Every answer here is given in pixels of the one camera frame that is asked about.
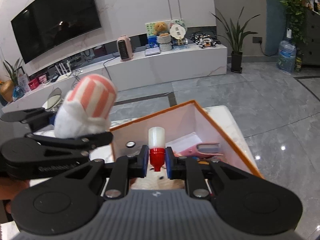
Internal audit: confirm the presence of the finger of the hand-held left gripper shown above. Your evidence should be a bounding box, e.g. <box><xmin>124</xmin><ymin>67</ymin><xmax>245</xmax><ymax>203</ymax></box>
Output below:
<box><xmin>0</xmin><ymin>107</ymin><xmax>56</xmax><ymax>133</ymax></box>
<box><xmin>24</xmin><ymin>131</ymin><xmax>114</xmax><ymax>155</ymax></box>

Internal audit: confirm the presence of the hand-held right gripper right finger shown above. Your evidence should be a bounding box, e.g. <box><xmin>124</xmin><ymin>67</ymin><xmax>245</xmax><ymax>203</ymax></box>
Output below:
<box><xmin>165</xmin><ymin>146</ymin><xmax>259</xmax><ymax>200</ymax></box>

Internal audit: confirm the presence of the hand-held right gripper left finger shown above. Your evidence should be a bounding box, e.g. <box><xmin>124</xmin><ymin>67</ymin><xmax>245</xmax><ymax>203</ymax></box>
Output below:
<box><xmin>61</xmin><ymin>145</ymin><xmax>149</xmax><ymax>200</ymax></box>

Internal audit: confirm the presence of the white crochet doll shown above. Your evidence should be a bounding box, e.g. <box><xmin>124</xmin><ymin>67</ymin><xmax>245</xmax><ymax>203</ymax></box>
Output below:
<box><xmin>129</xmin><ymin>164</ymin><xmax>187</xmax><ymax>191</ymax></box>

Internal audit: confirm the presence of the red and white glue bottle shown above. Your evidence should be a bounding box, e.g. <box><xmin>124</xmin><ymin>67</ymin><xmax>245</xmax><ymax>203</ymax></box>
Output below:
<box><xmin>148</xmin><ymin>127</ymin><xmax>166</xmax><ymax>172</ymax></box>

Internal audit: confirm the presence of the pink box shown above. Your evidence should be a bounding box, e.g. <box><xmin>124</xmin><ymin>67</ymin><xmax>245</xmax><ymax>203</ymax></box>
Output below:
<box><xmin>175</xmin><ymin>142</ymin><xmax>224</xmax><ymax>160</ymax></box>

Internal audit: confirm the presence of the pink striped white plush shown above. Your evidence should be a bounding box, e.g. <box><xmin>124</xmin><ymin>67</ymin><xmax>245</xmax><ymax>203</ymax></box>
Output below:
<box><xmin>54</xmin><ymin>74</ymin><xmax>118</xmax><ymax>139</ymax></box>

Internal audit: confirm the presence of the orange storage box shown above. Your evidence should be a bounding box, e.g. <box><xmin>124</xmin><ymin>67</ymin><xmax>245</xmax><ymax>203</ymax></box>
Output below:
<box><xmin>109</xmin><ymin>100</ymin><xmax>264</xmax><ymax>180</ymax></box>

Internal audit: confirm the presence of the person's left hand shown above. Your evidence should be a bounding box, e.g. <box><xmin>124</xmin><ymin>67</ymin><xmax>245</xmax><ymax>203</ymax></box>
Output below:
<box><xmin>0</xmin><ymin>179</ymin><xmax>30</xmax><ymax>224</ymax></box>

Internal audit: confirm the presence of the blue glass vase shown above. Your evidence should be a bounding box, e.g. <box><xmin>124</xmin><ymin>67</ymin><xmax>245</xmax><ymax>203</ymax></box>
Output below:
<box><xmin>12</xmin><ymin>85</ymin><xmax>25</xmax><ymax>99</ymax></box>

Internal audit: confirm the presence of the golden vase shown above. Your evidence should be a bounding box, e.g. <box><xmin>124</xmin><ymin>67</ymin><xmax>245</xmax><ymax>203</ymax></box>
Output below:
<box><xmin>0</xmin><ymin>80</ymin><xmax>15</xmax><ymax>103</ymax></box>

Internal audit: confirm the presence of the black metal chair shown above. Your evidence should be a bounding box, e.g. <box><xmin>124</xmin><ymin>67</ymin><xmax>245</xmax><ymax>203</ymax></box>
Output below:
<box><xmin>42</xmin><ymin>87</ymin><xmax>63</xmax><ymax>110</ymax></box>

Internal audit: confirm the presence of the red gift box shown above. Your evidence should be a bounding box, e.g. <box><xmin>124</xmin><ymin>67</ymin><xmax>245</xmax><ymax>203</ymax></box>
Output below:
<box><xmin>28</xmin><ymin>74</ymin><xmax>48</xmax><ymax>92</ymax></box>

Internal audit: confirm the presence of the small green plant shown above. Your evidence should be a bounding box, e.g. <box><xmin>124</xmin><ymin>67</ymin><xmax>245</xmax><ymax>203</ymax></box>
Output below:
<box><xmin>2</xmin><ymin>57</ymin><xmax>24</xmax><ymax>85</ymax></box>

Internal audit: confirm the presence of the white router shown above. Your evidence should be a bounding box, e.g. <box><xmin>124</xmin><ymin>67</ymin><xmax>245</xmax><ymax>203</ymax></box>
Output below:
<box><xmin>54</xmin><ymin>64</ymin><xmax>73</xmax><ymax>77</ymax></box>

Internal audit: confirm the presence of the white marble TV cabinet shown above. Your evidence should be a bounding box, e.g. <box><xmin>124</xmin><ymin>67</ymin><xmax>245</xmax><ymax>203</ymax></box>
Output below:
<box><xmin>1</xmin><ymin>44</ymin><xmax>228</xmax><ymax>113</ymax></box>

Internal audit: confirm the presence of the black television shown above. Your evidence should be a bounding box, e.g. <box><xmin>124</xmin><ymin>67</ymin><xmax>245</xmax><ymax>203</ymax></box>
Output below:
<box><xmin>10</xmin><ymin>0</ymin><xmax>102</xmax><ymax>64</ymax></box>

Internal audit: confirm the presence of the pink space heater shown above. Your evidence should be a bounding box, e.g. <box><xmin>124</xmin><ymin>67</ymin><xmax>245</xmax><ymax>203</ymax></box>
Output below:
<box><xmin>117</xmin><ymin>35</ymin><xmax>132</xmax><ymax>62</ymax></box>

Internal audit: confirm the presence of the small blue box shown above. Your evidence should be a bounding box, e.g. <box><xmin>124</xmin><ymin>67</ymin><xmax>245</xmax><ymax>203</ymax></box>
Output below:
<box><xmin>172</xmin><ymin>38</ymin><xmax>188</xmax><ymax>50</ymax></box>

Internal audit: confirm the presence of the potted plant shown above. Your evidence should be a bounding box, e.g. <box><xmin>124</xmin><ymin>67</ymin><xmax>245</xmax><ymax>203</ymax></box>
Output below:
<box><xmin>209</xmin><ymin>6</ymin><xmax>260</xmax><ymax>74</ymax></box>

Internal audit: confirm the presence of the green and blue painting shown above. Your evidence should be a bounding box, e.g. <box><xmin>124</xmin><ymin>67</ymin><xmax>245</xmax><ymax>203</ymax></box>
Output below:
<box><xmin>145</xmin><ymin>22</ymin><xmax>159</xmax><ymax>48</ymax></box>

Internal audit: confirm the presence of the black and white toy robot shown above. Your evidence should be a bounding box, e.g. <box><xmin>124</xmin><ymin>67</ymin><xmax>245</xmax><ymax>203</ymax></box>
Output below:
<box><xmin>189</xmin><ymin>32</ymin><xmax>223</xmax><ymax>48</ymax></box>

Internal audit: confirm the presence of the round paper fan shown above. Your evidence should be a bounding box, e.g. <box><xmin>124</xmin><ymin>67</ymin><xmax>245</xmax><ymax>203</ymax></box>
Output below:
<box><xmin>169</xmin><ymin>19</ymin><xmax>187</xmax><ymax>30</ymax></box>
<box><xmin>169</xmin><ymin>24</ymin><xmax>187</xmax><ymax>43</ymax></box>

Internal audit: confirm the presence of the brown teddy bear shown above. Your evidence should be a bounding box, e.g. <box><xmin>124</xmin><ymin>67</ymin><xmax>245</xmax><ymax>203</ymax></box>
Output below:
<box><xmin>153</xmin><ymin>22</ymin><xmax>168</xmax><ymax>37</ymax></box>

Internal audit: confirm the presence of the blue water jug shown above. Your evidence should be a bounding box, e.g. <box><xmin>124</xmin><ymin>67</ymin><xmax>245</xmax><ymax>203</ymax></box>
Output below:
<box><xmin>277</xmin><ymin>29</ymin><xmax>297</xmax><ymax>75</ymax></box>

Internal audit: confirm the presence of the grey cabinet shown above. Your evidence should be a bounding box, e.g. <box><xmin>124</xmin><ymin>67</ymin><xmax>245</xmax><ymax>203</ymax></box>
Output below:
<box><xmin>297</xmin><ymin>0</ymin><xmax>320</xmax><ymax>67</ymax></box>

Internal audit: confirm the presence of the hanging ivy plant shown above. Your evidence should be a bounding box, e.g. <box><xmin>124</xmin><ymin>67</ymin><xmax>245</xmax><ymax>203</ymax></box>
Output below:
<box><xmin>274</xmin><ymin>0</ymin><xmax>309</xmax><ymax>43</ymax></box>

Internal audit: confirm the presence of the black power cable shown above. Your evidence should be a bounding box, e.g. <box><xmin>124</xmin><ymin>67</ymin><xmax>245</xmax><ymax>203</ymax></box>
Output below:
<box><xmin>102</xmin><ymin>54</ymin><xmax>122</xmax><ymax>83</ymax></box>

